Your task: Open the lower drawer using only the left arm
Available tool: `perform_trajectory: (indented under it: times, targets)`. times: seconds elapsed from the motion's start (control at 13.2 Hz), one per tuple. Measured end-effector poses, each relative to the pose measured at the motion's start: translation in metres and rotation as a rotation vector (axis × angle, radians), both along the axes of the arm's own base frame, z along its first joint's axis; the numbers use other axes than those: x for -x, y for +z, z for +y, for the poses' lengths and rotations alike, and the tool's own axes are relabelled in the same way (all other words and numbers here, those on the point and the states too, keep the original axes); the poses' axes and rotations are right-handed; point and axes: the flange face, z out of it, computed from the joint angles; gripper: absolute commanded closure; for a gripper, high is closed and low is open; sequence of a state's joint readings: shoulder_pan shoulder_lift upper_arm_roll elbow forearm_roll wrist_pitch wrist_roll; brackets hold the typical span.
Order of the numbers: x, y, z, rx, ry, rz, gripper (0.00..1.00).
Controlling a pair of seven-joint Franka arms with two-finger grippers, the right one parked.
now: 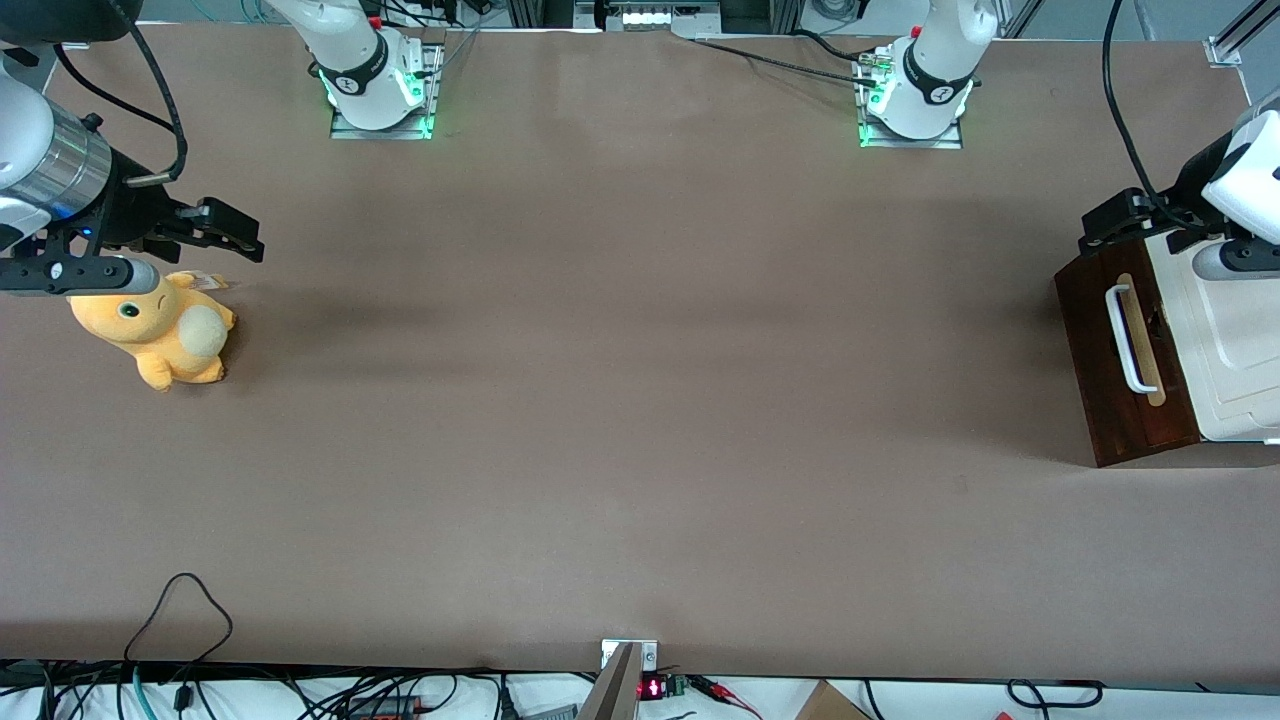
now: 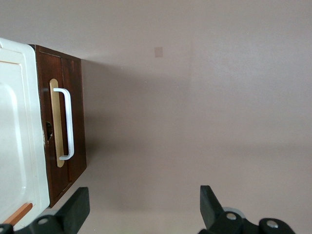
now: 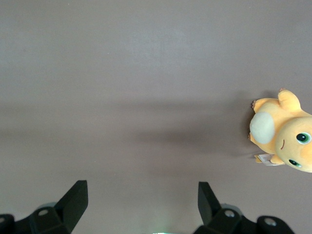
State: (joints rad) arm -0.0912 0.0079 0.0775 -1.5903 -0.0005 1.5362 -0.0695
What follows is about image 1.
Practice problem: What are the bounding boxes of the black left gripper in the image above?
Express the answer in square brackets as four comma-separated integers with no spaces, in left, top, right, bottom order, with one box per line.
[1077,128,1253,254]

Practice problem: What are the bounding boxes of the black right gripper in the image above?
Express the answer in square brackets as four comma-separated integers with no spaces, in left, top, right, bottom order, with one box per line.
[40,150,267,264]

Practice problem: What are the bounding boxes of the orange plush toy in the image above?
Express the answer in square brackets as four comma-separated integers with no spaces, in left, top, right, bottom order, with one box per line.
[67,269,239,394]

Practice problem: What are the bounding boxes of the white power strip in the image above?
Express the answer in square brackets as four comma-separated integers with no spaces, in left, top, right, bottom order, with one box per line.
[598,0,723,32]

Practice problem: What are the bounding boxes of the brown cardboard box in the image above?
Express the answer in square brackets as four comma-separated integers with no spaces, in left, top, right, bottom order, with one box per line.
[794,679,873,720]

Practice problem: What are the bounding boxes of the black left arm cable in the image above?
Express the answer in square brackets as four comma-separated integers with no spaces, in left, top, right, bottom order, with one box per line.
[1102,0,1176,219]

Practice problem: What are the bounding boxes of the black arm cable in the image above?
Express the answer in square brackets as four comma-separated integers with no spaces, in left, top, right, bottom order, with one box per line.
[1102,0,1176,219]
[54,0,190,189]

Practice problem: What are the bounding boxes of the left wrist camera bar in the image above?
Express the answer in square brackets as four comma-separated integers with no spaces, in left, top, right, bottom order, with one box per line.
[1191,237,1280,282]

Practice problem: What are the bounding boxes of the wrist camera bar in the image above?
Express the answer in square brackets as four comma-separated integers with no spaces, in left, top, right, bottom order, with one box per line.
[1191,237,1280,282]
[0,254,162,298]

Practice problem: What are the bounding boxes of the white drawer handle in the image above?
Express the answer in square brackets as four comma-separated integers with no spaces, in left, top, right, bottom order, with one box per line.
[1104,283,1159,394]

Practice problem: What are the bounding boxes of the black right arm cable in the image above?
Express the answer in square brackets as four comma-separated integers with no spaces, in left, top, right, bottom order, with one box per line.
[54,0,190,189]

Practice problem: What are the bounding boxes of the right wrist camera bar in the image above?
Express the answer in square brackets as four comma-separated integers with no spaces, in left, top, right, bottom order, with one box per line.
[0,254,162,298]

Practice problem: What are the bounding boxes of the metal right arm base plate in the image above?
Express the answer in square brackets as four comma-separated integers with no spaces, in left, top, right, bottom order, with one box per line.
[329,42,445,142]

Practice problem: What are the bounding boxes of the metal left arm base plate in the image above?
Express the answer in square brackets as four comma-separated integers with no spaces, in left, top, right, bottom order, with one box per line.
[854,50,964,151]

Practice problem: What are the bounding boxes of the aluminium frame profile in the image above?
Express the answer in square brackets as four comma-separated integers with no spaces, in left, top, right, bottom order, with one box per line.
[1204,0,1280,70]

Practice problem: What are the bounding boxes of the short black table cable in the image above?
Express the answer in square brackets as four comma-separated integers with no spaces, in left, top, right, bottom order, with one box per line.
[790,29,876,65]

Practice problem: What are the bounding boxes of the long black table cable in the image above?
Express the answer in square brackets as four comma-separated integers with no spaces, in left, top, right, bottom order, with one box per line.
[688,36,881,87]

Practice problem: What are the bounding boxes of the looped black cable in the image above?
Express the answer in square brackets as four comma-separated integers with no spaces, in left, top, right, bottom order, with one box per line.
[123,572,235,669]

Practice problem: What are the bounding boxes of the black coiled cable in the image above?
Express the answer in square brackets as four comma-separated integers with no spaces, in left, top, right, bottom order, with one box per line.
[1006,678,1106,710]

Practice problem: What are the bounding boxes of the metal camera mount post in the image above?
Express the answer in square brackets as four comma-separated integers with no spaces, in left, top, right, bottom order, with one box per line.
[574,639,661,720]

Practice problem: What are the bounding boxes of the red wires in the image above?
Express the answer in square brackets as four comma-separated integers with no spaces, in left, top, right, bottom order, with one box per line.
[690,676,763,720]

